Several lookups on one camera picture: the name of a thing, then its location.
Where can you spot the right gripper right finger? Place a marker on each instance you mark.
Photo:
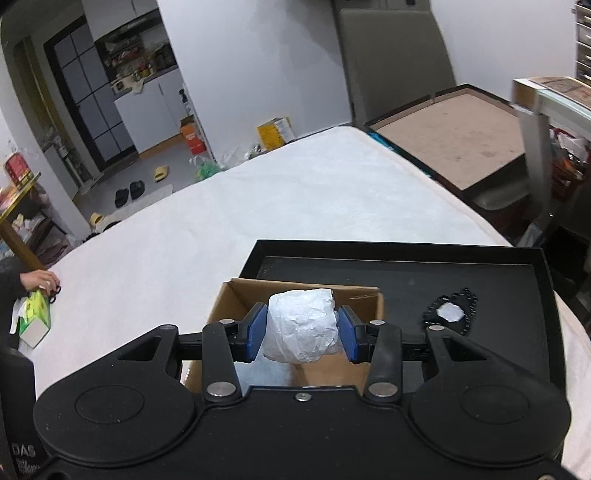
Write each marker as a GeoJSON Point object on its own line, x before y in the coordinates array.
{"type": "Point", "coordinates": [377, 344]}

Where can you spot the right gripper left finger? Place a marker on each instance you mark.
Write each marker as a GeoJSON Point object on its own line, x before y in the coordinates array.
{"type": "Point", "coordinates": [228, 341]}

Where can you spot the brown cardboard box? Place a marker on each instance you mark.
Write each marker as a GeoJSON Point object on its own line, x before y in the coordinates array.
{"type": "Point", "coordinates": [238, 296]}

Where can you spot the white paper ball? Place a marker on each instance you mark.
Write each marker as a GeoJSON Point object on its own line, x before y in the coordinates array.
{"type": "Point", "coordinates": [301, 326]}

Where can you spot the person's hand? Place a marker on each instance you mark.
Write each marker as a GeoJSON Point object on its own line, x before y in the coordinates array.
{"type": "Point", "coordinates": [40, 280]}

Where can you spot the small white crumpled paper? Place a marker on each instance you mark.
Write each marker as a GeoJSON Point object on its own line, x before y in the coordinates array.
{"type": "Point", "coordinates": [451, 312]}

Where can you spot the black shallow tray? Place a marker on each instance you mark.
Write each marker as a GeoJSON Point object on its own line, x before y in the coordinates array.
{"type": "Point", "coordinates": [516, 312]}

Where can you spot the black slipper pair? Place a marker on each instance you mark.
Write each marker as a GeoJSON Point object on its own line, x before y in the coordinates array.
{"type": "Point", "coordinates": [131, 193]}

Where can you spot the yellow slipper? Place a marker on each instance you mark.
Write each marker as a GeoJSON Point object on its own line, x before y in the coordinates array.
{"type": "Point", "coordinates": [160, 173]}

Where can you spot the green tissue box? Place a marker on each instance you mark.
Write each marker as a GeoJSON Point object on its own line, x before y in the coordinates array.
{"type": "Point", "coordinates": [34, 319]}

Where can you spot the orange cardboard box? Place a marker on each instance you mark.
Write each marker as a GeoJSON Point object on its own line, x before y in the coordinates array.
{"type": "Point", "coordinates": [188, 130]}

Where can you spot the yellow cardboard box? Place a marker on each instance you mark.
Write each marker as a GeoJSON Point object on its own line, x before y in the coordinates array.
{"type": "Point", "coordinates": [276, 133]}

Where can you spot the white cabinet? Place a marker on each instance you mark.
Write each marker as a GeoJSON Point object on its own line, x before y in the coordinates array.
{"type": "Point", "coordinates": [153, 115]}

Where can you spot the grey chair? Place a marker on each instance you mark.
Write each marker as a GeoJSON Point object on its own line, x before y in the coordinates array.
{"type": "Point", "coordinates": [393, 53]}

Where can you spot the brown board black frame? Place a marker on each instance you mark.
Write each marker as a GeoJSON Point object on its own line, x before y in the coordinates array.
{"type": "Point", "coordinates": [469, 138]}

